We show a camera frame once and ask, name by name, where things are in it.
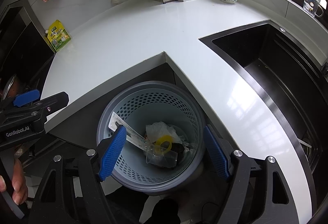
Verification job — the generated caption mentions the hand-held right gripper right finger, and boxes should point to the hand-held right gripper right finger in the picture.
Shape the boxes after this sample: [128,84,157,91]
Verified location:
[204,125,312,224]

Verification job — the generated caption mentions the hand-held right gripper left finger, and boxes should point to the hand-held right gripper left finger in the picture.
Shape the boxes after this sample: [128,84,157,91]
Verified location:
[27,125,128,224]

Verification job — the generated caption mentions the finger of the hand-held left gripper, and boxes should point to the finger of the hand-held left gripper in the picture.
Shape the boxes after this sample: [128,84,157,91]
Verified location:
[31,91,69,124]
[0,89,41,118]

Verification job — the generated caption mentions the yellow seasoning pouch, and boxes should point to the yellow seasoning pouch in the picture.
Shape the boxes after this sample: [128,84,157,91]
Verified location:
[45,20,72,52]

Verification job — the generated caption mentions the black integrated stove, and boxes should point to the black integrated stove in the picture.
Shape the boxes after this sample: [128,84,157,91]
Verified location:
[0,0,57,101]

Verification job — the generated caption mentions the clear plastic cup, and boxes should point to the clear plastic cup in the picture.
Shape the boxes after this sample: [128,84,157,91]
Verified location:
[146,144,178,168]

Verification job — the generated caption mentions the clear glass mug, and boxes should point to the clear glass mug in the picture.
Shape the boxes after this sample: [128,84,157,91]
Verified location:
[303,0,324,17]

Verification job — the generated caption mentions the brown cooking pot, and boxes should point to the brown cooking pot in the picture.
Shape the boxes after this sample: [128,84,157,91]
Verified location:
[0,74,19,101]

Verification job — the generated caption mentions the black kitchen sink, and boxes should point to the black kitchen sink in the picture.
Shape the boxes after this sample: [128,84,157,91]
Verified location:
[198,20,328,176]

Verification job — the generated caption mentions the person's left hand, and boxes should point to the person's left hand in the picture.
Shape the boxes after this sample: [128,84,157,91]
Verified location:
[0,159,29,204]

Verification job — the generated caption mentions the clear toothbrush package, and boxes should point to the clear toothbrush package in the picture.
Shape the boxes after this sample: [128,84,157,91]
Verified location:
[108,111,151,150]

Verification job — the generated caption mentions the grey perforated waste bin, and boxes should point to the grey perforated waste bin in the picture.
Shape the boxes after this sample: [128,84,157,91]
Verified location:
[97,81,207,194]

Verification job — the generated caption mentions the clear plastic bag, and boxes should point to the clear plastic bag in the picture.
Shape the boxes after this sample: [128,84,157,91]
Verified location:
[146,122,190,153]

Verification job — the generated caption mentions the yellow plastic lid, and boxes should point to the yellow plastic lid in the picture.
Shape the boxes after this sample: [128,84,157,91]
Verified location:
[154,134,173,154]

